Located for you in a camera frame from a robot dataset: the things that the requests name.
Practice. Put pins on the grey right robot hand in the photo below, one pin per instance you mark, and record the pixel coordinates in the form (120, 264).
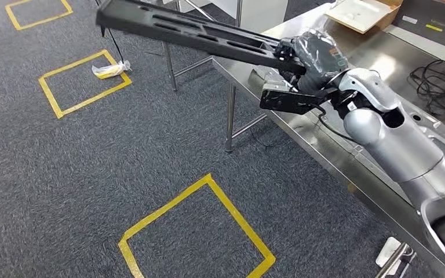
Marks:
(318, 57)

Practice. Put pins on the black plastic plate bracket part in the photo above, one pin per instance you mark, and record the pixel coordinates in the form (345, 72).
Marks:
(191, 32)

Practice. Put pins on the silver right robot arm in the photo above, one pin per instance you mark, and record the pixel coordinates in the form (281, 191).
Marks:
(399, 149)

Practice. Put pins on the stainless steel workbench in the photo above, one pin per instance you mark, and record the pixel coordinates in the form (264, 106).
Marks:
(372, 57)

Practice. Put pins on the open cardboard box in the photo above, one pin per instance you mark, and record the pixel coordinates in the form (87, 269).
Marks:
(357, 15)

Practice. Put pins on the white cabinet panel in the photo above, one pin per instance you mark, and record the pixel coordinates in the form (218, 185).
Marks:
(261, 13)

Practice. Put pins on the white plastic block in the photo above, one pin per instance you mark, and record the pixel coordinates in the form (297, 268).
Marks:
(386, 251)

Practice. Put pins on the clear plastic bag with yellow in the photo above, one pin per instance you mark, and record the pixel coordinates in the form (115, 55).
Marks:
(109, 70)

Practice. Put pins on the metal rod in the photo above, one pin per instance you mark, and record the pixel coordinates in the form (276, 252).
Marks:
(393, 261)

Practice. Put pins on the yellow floor tape square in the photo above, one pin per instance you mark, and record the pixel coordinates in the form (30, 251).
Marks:
(38, 22)

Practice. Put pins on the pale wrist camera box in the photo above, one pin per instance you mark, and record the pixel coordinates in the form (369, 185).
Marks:
(278, 81)

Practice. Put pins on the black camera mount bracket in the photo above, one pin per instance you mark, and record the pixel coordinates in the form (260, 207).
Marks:
(291, 101)

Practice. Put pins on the metal table frame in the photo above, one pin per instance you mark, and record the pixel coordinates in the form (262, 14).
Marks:
(170, 69)

